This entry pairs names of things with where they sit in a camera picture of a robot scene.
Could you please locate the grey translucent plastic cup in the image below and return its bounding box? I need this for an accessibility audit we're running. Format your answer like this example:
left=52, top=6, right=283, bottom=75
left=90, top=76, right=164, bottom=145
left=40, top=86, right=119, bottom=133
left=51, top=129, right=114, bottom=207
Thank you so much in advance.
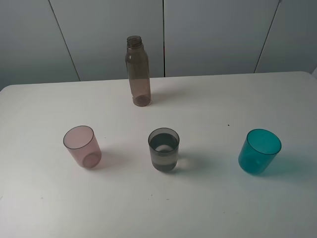
left=148, top=127, right=180, bottom=172

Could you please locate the teal translucent plastic cup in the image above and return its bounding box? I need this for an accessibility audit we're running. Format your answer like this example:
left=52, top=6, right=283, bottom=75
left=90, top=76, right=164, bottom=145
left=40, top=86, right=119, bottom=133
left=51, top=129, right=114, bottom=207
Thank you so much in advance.
left=238, top=128, right=282, bottom=175

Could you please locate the brown translucent plastic bottle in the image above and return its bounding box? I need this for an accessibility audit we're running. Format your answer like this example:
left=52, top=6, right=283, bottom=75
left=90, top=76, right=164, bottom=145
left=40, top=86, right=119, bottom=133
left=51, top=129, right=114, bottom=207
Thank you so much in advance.
left=125, top=36, right=152, bottom=107

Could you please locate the pink translucent plastic cup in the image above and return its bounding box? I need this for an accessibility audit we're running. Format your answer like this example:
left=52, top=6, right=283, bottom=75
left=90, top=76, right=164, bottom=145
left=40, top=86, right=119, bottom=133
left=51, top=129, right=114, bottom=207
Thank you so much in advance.
left=63, top=125, right=102, bottom=169

